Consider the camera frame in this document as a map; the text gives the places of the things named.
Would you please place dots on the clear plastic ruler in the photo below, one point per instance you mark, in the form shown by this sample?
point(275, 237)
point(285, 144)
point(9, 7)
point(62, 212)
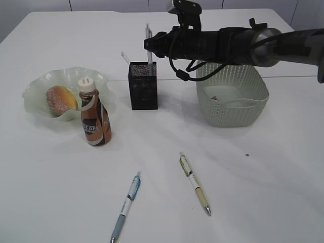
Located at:
point(124, 56)

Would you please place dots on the grey-green plastic woven basket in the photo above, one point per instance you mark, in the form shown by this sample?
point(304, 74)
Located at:
point(242, 95)

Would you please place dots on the beige retractable pen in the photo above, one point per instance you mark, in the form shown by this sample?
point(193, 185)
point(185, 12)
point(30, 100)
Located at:
point(184, 162)

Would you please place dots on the white grey grip pen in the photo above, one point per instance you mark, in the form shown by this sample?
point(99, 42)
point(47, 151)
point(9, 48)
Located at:
point(148, 33)

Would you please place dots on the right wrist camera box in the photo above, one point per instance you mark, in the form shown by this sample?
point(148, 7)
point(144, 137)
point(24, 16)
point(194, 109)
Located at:
point(188, 13)

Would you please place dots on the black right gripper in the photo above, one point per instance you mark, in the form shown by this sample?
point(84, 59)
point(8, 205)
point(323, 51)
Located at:
point(211, 46)

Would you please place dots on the black mesh pen holder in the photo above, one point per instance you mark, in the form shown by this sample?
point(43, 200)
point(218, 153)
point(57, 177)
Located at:
point(142, 79)

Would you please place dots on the sugar-dusted bread roll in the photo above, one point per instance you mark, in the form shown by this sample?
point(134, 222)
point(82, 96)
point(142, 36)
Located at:
point(60, 99)

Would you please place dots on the light blue retractable pen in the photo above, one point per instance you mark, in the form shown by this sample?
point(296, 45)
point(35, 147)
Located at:
point(126, 207)

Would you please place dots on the paper ball with pink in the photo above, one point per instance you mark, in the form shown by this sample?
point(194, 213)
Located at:
point(215, 98)

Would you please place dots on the pale green wavy glass plate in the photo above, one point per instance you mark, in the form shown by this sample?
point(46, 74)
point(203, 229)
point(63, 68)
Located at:
point(35, 94)

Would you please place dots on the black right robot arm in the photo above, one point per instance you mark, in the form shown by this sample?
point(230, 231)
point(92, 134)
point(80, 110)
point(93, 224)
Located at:
point(269, 46)

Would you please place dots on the brown Nescafe coffee bottle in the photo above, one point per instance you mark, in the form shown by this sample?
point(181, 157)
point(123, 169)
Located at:
point(94, 116)

